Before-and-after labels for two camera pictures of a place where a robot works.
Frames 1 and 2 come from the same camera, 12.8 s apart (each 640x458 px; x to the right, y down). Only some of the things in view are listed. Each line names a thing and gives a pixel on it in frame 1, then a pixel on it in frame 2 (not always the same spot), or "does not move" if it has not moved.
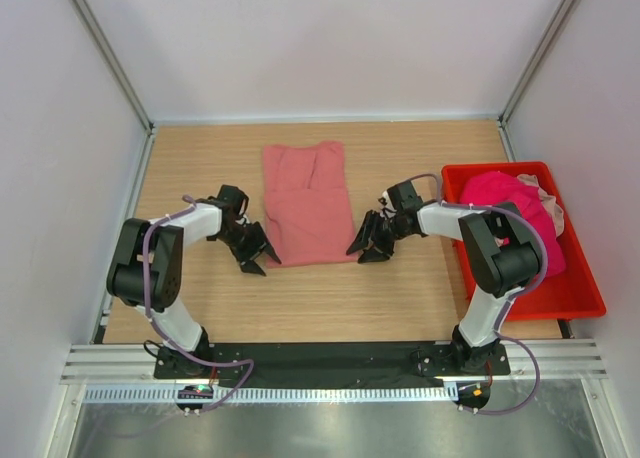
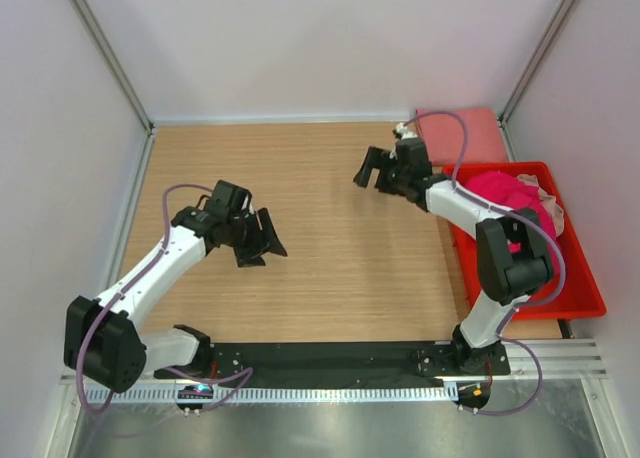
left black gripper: [251, 242] does not move
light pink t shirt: [555, 210] does not move
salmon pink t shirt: [307, 214] to [442, 136]
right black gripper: [379, 231] to [388, 171]
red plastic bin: [571, 294] does not move
